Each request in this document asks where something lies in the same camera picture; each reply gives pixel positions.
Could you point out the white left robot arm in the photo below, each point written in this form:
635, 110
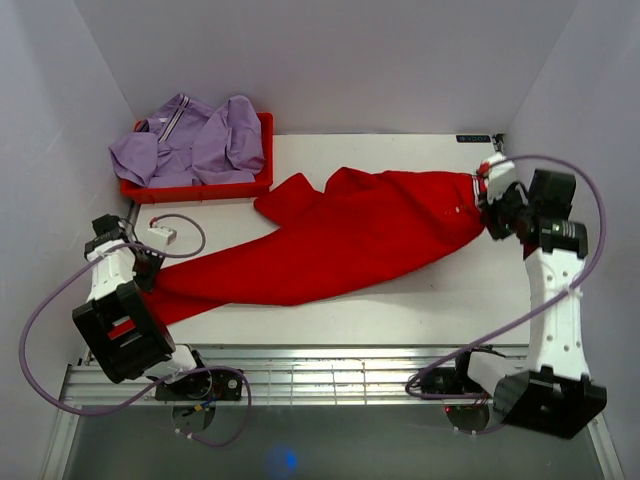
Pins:
126, 338

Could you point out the purple shirt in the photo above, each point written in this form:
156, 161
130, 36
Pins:
187, 143

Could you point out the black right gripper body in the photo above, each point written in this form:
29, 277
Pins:
502, 216

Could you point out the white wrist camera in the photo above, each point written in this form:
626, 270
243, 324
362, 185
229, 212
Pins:
498, 174
158, 236

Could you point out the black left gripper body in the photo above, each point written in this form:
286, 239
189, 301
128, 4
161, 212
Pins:
145, 267

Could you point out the small dark table label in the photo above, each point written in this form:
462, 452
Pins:
473, 138

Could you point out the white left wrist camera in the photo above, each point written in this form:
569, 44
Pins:
158, 236

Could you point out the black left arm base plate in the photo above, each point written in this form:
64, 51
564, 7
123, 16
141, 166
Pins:
217, 385

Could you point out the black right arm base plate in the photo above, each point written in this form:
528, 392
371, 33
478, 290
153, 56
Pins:
451, 383

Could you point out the red plastic bin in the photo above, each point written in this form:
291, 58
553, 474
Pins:
262, 184

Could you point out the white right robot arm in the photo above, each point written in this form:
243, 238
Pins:
553, 393

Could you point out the red trousers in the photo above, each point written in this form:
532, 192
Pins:
363, 229

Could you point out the aluminium table edge rail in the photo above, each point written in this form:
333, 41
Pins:
284, 376

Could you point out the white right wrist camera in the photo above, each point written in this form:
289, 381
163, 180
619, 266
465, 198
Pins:
498, 174

